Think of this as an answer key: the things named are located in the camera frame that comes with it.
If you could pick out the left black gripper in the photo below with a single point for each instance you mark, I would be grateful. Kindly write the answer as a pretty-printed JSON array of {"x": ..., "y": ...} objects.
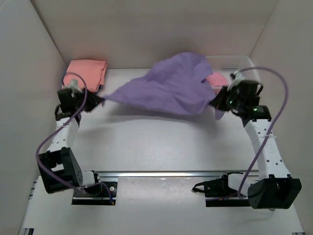
[{"x": 94, "y": 100}]

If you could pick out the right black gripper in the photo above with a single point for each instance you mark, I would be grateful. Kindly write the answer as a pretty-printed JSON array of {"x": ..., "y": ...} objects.
[{"x": 217, "y": 102}]

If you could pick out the purple t shirt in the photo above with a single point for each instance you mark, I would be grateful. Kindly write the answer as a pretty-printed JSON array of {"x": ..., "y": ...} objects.
[{"x": 177, "y": 85}]

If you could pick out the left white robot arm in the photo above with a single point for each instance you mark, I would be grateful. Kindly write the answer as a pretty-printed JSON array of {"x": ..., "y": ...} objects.
[{"x": 58, "y": 166}]

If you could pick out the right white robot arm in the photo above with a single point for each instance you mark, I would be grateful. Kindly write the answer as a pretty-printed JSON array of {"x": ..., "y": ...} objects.
[{"x": 275, "y": 188}]

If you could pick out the folded salmon pink t shirt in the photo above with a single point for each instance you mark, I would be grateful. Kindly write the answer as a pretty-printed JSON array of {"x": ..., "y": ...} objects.
[{"x": 92, "y": 71}]

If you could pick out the white plastic basket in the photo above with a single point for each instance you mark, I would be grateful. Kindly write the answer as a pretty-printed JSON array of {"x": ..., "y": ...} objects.
[{"x": 226, "y": 65}]

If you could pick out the aluminium rail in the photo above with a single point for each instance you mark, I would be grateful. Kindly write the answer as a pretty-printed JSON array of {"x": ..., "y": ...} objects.
[{"x": 164, "y": 174}]

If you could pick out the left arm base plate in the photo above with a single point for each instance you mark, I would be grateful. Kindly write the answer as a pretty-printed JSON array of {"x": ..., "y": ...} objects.
[{"x": 103, "y": 194}]

